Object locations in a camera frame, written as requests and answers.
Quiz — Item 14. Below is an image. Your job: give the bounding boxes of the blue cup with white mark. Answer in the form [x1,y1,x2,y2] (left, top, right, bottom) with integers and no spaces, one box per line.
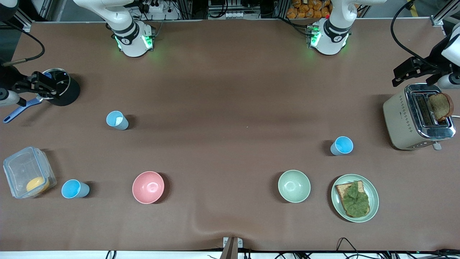
[106,110,129,131]

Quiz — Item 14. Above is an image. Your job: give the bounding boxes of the plain blue cup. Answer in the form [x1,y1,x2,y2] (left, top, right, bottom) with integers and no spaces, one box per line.
[61,179,90,199]
[330,136,354,156]

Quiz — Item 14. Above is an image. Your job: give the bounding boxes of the glass pot lid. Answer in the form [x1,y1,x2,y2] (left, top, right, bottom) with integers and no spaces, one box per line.
[40,68,70,98]

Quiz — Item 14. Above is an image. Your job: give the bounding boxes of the brown toast slice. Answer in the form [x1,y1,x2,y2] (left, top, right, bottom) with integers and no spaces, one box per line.
[428,93,454,122]

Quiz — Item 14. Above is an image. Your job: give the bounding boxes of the beige chrome toaster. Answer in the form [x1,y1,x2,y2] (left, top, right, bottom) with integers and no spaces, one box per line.
[383,83,456,151]

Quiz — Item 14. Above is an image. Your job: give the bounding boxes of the clear plastic container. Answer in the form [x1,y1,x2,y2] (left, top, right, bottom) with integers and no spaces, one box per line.
[3,146,57,199]

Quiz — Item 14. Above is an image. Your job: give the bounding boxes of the yellow round food piece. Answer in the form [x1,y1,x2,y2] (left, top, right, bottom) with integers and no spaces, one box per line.
[26,176,50,193]

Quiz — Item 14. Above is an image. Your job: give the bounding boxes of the orange snack pile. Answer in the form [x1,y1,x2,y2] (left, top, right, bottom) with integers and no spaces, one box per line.
[286,0,331,19]

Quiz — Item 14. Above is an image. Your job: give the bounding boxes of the pale green plate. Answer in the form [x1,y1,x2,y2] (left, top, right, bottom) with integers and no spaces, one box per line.
[331,174,380,223]

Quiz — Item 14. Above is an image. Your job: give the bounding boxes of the white power strip with plugs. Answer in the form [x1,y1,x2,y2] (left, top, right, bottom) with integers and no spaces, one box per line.
[141,0,166,13]

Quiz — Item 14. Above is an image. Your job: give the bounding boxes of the bread slice under lettuce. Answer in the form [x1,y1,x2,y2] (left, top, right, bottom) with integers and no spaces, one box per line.
[335,181,371,218]

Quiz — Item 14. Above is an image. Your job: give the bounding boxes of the green lettuce leaf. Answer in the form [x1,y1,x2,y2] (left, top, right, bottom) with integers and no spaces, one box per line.
[341,181,370,218]

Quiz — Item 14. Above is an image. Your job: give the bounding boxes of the pink bowl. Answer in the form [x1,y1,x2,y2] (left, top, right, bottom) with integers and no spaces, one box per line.
[132,171,165,204]

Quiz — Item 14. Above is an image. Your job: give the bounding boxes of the pale green bowl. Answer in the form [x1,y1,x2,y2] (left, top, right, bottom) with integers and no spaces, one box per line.
[278,169,311,203]

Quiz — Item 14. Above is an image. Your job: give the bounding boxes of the brown table mat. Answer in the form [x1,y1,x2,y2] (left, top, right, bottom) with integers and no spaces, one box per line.
[0,18,460,252]

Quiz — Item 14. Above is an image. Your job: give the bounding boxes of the black pot with blue handle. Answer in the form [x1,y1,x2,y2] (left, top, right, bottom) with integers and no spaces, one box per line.
[3,68,81,124]

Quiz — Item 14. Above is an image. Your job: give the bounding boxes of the aluminium frame post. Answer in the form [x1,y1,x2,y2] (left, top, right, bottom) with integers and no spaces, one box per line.
[429,0,460,28]
[14,8,33,33]

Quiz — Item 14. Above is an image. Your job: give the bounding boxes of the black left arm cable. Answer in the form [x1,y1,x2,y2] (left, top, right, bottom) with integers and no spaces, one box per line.
[390,0,433,69]

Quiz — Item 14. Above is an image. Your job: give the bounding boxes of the black cable loop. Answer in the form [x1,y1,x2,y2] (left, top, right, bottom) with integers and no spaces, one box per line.
[336,237,360,259]

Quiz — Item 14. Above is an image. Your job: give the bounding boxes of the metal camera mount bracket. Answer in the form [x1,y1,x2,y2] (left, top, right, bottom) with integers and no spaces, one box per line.
[223,237,243,259]

